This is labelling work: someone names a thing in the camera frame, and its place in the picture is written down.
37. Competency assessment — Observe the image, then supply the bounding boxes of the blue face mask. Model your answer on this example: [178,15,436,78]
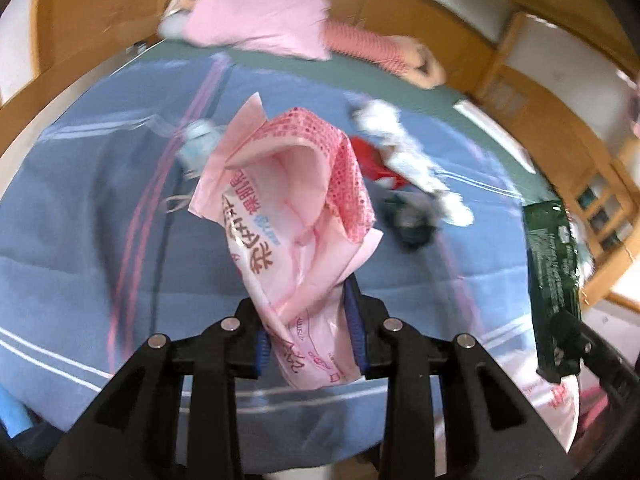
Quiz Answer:
[160,119,221,213]

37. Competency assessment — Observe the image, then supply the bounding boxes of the pink plastic packet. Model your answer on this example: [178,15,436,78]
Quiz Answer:
[189,92,383,391]

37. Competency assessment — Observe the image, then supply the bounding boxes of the striped plush doll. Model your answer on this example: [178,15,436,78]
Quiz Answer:
[320,19,448,91]

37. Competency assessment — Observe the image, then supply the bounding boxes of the red wrapper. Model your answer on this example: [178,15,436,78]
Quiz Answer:
[350,135,401,188]

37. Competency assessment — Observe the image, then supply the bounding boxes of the dark green packet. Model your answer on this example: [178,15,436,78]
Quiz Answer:
[520,200,583,383]

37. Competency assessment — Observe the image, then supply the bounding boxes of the blue striped blanket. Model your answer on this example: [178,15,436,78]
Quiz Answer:
[0,50,581,466]

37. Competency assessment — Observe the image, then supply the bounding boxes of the pink pillow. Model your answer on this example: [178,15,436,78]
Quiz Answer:
[160,0,333,61]

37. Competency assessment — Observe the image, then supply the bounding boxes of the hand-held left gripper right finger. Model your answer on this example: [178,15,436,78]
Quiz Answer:
[342,272,576,480]

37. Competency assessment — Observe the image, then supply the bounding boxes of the white red-printed plastic bag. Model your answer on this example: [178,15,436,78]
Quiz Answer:
[520,375,581,456]

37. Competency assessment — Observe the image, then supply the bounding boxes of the wooden wall cabinets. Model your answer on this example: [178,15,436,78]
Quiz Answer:
[330,0,501,96]

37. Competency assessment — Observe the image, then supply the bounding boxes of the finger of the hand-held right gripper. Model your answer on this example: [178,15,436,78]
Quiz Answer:
[549,309,636,401]

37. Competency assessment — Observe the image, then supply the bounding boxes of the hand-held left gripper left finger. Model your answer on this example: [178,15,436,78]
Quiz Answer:
[45,297,273,480]

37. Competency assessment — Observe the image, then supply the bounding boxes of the black crumpled wrapper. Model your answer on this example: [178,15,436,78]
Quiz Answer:
[382,192,443,248]

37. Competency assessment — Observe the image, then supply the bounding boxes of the green bed mat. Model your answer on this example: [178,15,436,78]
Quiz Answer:
[125,40,566,206]

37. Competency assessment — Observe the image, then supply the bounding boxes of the wooden bunk bed frame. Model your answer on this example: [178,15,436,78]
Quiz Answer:
[0,0,640,311]

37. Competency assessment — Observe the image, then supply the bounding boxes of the white flat board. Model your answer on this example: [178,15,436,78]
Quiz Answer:
[452,100,538,173]

